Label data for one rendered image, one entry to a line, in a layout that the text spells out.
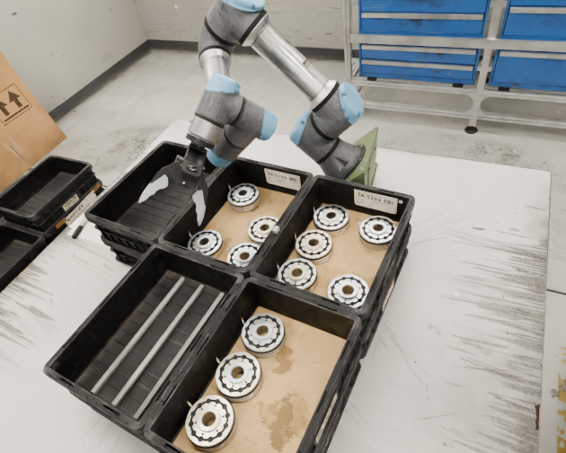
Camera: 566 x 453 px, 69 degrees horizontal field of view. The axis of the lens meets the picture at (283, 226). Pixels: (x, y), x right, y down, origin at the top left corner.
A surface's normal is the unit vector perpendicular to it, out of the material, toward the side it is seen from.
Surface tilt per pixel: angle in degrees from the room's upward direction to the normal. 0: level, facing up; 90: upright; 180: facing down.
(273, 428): 0
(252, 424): 0
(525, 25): 90
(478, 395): 0
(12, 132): 74
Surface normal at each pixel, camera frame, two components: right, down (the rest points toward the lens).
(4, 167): 0.82, -0.01
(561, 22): -0.40, 0.70
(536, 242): -0.15, -0.68
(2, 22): 0.90, 0.21
